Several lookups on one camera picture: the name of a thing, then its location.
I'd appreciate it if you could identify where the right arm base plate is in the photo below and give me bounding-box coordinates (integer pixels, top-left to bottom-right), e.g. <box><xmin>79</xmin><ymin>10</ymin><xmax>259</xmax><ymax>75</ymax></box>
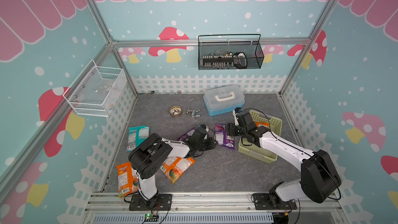
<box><xmin>250</xmin><ymin>193</ymin><xmax>297</xmax><ymax>212</ymax></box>

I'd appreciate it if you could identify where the brown tape roll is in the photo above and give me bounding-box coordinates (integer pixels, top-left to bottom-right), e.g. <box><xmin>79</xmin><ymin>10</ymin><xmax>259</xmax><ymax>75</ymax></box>
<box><xmin>169</xmin><ymin>106</ymin><xmax>183</xmax><ymax>118</ymax></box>

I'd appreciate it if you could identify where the purple candy bag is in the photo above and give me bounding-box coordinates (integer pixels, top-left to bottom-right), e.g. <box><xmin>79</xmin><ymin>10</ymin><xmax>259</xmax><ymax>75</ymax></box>
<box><xmin>214</xmin><ymin>123</ymin><xmax>235</xmax><ymax>150</ymax></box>
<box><xmin>177</xmin><ymin>128</ymin><xmax>195</xmax><ymax>141</ymax></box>

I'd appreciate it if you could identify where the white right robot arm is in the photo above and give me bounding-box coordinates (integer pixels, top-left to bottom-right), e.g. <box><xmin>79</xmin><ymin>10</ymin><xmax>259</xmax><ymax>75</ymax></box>
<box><xmin>228</xmin><ymin>107</ymin><xmax>342</xmax><ymax>209</ymax></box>

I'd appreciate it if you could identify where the small green circuit board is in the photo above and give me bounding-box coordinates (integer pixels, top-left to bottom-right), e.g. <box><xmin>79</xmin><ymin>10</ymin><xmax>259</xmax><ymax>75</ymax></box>
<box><xmin>143</xmin><ymin>214</ymin><xmax>159</xmax><ymax>223</ymax></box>

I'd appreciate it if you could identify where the black wire wall basket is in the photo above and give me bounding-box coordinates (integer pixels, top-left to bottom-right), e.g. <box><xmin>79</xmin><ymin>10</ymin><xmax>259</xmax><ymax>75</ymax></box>
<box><xmin>198</xmin><ymin>34</ymin><xmax>265</xmax><ymax>70</ymax></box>

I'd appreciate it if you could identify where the green perforated plastic basket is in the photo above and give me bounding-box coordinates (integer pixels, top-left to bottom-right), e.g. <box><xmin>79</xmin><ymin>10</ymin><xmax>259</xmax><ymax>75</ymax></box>
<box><xmin>238</xmin><ymin>110</ymin><xmax>283</xmax><ymax>164</ymax></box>

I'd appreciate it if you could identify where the blue box clear lid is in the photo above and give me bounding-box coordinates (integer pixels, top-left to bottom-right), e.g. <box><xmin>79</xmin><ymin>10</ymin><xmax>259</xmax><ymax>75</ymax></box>
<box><xmin>203</xmin><ymin>85</ymin><xmax>245</xmax><ymax>116</ymax></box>

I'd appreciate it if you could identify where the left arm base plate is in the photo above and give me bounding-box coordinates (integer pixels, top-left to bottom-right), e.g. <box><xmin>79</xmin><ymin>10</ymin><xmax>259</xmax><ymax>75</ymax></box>
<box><xmin>129</xmin><ymin>194</ymin><xmax>173</xmax><ymax>211</ymax></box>

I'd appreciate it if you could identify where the white wire wall basket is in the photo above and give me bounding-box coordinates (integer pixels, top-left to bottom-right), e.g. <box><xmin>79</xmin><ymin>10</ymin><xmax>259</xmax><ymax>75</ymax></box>
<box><xmin>63</xmin><ymin>60</ymin><xmax>127</xmax><ymax>117</ymax></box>

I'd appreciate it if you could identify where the orange Fox's candy bag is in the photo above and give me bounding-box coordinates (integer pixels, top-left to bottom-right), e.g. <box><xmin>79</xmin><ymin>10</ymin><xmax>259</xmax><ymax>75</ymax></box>
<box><xmin>160</xmin><ymin>157</ymin><xmax>195</xmax><ymax>184</ymax></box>

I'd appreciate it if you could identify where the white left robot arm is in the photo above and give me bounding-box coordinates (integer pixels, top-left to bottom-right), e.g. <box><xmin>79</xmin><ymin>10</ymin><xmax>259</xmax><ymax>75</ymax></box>
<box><xmin>129</xmin><ymin>124</ymin><xmax>218</xmax><ymax>204</ymax></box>

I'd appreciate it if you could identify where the teal candy bag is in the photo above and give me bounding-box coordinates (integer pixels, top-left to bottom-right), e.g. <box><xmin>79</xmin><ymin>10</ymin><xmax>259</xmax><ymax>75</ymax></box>
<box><xmin>126</xmin><ymin>125</ymin><xmax>150</xmax><ymax>151</ymax></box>

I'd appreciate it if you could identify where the silver metal faucet valve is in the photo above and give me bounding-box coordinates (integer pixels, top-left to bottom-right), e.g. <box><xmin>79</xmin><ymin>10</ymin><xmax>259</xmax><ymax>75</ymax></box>
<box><xmin>186</xmin><ymin>107</ymin><xmax>201</xmax><ymax>118</ymax></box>

